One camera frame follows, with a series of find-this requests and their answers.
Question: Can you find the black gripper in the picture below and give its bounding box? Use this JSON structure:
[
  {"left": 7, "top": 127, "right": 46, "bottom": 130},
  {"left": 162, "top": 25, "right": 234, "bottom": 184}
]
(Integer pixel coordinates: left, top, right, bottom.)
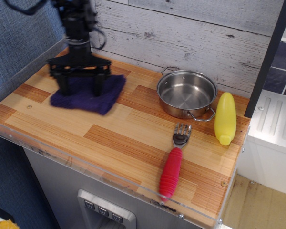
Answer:
[{"left": 48, "top": 42, "right": 111, "bottom": 96}]

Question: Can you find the purple towel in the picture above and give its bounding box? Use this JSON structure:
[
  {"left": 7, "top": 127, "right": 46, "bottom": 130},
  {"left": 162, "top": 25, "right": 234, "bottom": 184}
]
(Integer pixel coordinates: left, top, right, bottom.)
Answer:
[{"left": 50, "top": 75, "right": 126, "bottom": 115}]

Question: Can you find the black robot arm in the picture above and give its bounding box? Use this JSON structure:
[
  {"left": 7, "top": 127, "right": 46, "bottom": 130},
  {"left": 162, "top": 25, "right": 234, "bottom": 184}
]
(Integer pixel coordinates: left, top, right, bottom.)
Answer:
[{"left": 48, "top": 0, "right": 111, "bottom": 96}]

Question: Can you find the clear acrylic front guard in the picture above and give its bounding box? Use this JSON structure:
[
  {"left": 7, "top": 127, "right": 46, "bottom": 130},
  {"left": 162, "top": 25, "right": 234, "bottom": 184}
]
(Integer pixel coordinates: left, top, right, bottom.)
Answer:
[{"left": 0, "top": 118, "right": 225, "bottom": 228}]

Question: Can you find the stainless steel pot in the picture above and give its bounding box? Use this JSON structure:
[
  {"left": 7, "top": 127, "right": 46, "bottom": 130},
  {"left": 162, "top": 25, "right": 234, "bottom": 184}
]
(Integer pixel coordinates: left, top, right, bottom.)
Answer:
[{"left": 156, "top": 66, "right": 218, "bottom": 122}]

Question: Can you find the grey toy kitchen cabinet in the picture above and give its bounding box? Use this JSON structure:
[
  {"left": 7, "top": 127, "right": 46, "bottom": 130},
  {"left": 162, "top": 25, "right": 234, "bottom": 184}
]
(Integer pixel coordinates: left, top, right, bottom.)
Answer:
[{"left": 25, "top": 149, "right": 220, "bottom": 229}]

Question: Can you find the silver button dispenser panel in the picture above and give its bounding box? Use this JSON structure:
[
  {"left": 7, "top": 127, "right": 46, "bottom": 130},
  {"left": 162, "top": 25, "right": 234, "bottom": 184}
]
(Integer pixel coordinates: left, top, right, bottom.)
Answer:
[{"left": 77, "top": 189, "right": 137, "bottom": 229}]

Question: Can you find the yellow plastic corn toy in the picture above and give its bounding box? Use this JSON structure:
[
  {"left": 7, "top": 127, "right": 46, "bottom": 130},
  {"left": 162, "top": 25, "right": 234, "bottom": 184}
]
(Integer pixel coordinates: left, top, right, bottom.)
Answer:
[{"left": 214, "top": 92, "right": 237, "bottom": 146}]

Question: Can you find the yellow object at corner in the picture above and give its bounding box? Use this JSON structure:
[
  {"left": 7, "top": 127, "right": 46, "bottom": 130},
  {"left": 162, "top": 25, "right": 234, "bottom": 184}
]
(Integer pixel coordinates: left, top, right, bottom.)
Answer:
[{"left": 0, "top": 220, "right": 20, "bottom": 229}]

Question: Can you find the white ribbed side unit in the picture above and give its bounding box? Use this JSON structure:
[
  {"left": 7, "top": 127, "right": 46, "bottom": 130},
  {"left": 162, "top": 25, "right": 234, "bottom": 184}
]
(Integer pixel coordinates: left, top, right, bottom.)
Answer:
[{"left": 237, "top": 90, "right": 286, "bottom": 193}]

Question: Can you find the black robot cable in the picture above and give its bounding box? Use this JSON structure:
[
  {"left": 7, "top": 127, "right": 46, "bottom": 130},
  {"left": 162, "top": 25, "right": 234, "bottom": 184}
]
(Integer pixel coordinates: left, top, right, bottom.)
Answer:
[{"left": 92, "top": 27, "right": 108, "bottom": 51}]

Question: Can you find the fork with red handle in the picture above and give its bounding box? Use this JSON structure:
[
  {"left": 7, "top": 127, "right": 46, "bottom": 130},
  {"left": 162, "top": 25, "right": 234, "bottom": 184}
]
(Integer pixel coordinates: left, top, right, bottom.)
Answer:
[{"left": 159, "top": 123, "right": 192, "bottom": 202}]

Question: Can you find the dark right upright post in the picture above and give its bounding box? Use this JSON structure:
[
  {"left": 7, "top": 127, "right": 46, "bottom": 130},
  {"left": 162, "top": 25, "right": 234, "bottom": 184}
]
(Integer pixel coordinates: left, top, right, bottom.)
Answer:
[{"left": 244, "top": 0, "right": 286, "bottom": 118}]

